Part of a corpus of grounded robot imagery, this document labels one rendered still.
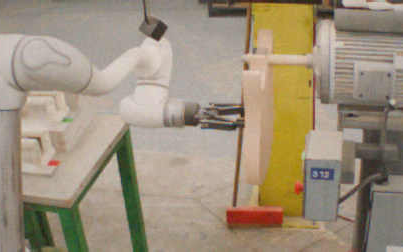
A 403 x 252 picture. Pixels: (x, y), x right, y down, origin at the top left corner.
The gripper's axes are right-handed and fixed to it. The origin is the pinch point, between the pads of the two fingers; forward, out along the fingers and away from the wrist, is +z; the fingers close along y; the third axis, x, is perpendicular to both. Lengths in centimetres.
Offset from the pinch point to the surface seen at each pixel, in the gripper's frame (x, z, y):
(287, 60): 15.9, 10.0, -7.7
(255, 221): -107, -12, -84
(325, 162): 2.5, 23.3, 26.3
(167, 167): -115, -77, -139
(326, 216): -14.6, 24.8, 26.8
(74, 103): -6, -66, -14
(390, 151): -5.5, 42.7, 5.6
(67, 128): -9, -64, -2
